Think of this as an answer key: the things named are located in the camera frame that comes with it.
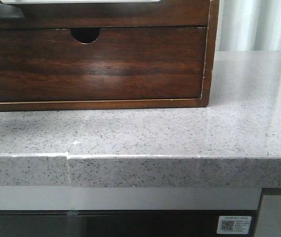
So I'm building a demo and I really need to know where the wooden drawer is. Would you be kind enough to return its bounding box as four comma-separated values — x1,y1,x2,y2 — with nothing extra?
0,27,207,102
0,0,211,29

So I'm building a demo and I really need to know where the dark wooden drawer cabinet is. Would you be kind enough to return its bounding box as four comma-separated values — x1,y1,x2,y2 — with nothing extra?
0,0,219,112

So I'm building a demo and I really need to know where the black glass appliance front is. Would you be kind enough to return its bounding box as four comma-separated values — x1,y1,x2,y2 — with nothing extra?
0,186,262,237

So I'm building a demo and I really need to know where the white window curtain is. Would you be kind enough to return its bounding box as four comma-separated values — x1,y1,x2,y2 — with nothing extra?
215,0,281,51

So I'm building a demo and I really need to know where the white QR code sticker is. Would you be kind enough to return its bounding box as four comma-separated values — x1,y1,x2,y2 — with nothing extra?
216,216,252,235

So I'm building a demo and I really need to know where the grey cabinet door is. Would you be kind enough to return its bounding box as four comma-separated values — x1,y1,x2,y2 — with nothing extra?
254,189,281,237

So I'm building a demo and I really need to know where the white drawer handle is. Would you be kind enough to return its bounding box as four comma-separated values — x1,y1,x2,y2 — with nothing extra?
1,0,160,4

